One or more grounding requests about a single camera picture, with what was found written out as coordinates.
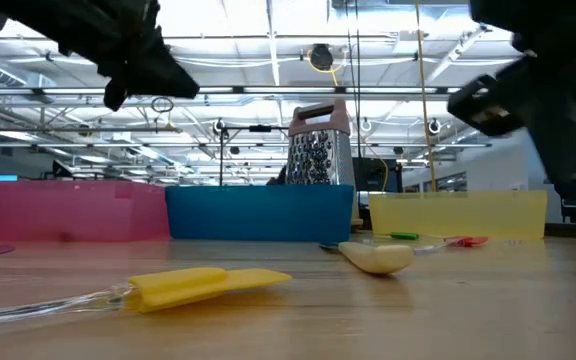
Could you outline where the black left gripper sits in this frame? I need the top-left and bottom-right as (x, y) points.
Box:
(57, 0), (200, 112)

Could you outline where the red spatula clear handle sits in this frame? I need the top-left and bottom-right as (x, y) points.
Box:
(412, 236), (490, 254)

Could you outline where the green spatula clear handle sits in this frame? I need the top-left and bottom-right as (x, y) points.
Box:
(389, 231), (449, 242)

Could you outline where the yellow spatula clear handle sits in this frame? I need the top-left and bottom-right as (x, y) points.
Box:
(0, 267), (293, 329)

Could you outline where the cream handled knife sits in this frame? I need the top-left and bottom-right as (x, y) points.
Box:
(319, 241), (416, 275)

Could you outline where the yellow plastic bin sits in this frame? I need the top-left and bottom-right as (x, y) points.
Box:
(367, 189), (549, 241)

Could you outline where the red plastic bin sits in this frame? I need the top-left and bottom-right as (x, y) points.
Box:
(0, 179), (171, 244)

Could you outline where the blue plastic bin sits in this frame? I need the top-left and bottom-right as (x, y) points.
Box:
(165, 184), (355, 245)

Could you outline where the pink metal box grater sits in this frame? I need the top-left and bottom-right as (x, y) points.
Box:
(285, 98), (362, 221)

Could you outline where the black cabinet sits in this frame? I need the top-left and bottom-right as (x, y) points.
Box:
(355, 157), (403, 194)

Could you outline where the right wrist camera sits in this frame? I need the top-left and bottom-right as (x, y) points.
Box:
(446, 73), (525, 137)

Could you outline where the orange hanging cable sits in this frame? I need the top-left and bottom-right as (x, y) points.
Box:
(414, 0), (439, 194)

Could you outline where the black ceiling cable reel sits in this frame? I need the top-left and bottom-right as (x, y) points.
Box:
(307, 43), (337, 72)

